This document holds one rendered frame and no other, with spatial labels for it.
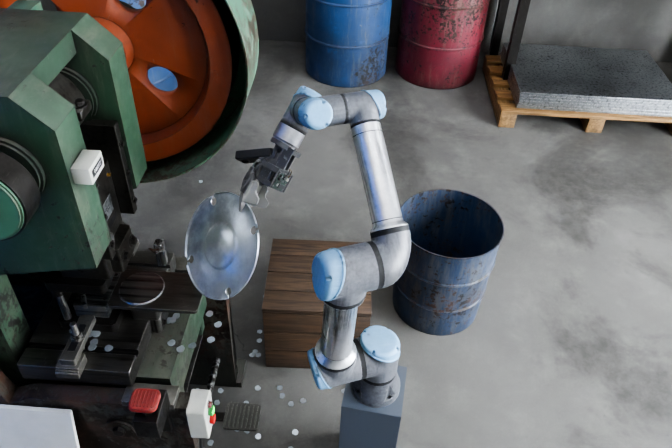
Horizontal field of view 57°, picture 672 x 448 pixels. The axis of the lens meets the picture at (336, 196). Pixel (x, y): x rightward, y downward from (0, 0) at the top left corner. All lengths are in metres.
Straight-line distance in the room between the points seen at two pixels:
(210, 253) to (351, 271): 0.46
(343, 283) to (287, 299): 0.93
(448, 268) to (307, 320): 0.57
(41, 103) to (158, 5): 0.52
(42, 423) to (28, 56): 1.00
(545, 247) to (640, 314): 0.52
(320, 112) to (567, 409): 1.64
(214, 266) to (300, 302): 0.68
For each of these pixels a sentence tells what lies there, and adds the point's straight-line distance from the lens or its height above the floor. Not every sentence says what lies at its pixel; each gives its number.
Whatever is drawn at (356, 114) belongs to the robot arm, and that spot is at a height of 1.30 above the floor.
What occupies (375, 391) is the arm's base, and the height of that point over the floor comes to 0.51.
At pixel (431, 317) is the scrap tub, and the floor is 0.11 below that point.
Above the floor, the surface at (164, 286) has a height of 0.78.
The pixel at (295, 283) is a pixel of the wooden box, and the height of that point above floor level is 0.35.
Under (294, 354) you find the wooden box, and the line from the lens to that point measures 2.48.
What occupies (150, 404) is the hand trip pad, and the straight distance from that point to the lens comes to 1.61.
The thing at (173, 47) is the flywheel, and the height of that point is 1.34.
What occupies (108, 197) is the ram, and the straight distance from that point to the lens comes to 1.66.
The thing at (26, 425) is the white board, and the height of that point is 0.53.
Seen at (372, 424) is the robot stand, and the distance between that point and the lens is 1.99.
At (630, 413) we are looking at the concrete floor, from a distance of 2.73.
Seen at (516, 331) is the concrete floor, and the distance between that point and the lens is 2.81.
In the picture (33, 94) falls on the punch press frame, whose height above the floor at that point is 1.48.
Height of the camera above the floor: 2.09
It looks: 39 degrees down
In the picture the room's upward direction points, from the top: 2 degrees clockwise
